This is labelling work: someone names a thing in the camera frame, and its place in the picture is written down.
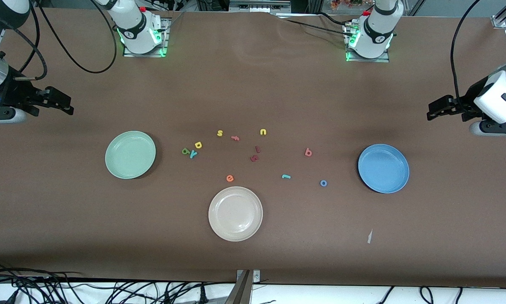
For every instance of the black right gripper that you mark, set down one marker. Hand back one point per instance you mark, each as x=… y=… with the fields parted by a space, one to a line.
x=13 y=92

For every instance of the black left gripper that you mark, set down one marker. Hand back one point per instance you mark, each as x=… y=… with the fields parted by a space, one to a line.
x=465 y=102

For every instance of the red foam letter b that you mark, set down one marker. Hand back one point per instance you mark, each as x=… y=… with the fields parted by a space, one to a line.
x=307 y=153

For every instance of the teal foam letter y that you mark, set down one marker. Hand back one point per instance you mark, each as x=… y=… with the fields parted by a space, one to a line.
x=193 y=154

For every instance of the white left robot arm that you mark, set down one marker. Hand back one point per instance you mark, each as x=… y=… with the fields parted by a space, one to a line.
x=375 y=33

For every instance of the blue plate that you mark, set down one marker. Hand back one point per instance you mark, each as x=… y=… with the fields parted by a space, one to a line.
x=383 y=169

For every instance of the light green plate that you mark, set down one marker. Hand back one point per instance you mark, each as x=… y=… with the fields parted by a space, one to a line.
x=130 y=155

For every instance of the orange artificial flowers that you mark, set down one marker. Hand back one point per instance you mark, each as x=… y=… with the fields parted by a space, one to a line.
x=345 y=4

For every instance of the white paper scrap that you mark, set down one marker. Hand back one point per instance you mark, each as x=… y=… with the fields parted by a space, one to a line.
x=369 y=237

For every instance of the brown table cover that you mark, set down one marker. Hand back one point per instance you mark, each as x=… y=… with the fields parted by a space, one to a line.
x=278 y=84

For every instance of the dark red foam letter k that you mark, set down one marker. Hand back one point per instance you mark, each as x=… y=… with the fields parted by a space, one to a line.
x=254 y=158

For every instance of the beige plate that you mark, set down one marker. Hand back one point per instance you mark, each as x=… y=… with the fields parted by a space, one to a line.
x=235 y=214

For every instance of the grey power strip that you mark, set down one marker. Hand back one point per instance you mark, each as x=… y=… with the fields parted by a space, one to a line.
x=259 y=6

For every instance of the grey metal bar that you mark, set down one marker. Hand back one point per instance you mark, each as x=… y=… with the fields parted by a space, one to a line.
x=241 y=293

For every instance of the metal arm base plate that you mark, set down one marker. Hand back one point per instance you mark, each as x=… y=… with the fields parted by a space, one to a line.
x=383 y=59
x=165 y=42

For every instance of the aluminium frame profile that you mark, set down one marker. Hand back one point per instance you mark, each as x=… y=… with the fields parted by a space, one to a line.
x=0 y=41
x=501 y=19

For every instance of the silver metal bracket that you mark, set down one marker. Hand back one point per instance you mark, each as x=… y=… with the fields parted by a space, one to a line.
x=256 y=276

